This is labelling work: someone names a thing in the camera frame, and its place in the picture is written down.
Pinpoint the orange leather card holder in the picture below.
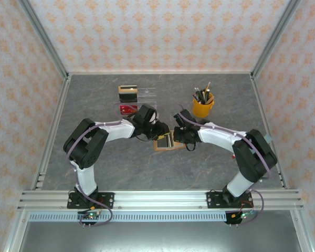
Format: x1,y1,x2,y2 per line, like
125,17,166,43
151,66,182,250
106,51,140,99
153,130,187,152

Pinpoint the clear acrylic card organizer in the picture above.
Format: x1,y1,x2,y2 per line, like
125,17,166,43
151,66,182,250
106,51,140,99
118,85,158,118

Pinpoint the red VIP card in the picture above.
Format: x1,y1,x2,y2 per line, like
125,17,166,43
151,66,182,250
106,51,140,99
119,104,139,116

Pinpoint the yellow pencil cup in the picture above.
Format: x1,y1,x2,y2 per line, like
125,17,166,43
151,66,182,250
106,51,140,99
192,91,215,118

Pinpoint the grey metal sheet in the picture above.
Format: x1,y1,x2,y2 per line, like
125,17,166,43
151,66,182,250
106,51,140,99
17,222,304,252

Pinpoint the small green circuit board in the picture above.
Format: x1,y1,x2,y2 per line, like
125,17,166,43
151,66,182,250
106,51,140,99
232,211,254,220
80,212,102,220

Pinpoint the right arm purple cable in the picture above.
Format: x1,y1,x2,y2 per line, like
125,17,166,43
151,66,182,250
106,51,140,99
178,104,272,226

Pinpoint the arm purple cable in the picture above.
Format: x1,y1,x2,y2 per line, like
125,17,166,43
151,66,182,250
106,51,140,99
65,119,137,228
178,104,272,226

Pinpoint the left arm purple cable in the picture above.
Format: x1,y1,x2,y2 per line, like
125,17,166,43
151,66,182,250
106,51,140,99
65,119,137,228

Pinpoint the thin pale edge rail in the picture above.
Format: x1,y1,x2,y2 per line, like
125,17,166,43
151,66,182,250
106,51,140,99
68,69,253,76

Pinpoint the aluminium mounting rail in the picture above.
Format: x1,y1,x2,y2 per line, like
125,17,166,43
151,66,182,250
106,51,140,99
17,190,305,211

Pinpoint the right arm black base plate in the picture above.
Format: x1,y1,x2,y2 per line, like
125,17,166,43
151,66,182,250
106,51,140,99
206,191,254,209

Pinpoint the aluminium side rail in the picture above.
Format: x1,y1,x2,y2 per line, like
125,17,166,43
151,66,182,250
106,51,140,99
30,76,71,190
250,75,290,190

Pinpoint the slotted grey cable duct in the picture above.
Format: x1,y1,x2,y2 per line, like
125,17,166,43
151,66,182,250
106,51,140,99
28,213,228,223

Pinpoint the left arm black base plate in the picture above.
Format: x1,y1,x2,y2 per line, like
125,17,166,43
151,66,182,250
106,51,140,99
67,192,115,209

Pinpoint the aluminium frame post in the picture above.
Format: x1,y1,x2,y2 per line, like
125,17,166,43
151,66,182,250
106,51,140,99
2,209,29,252
290,209,315,252
250,0,302,79
17,0,70,79

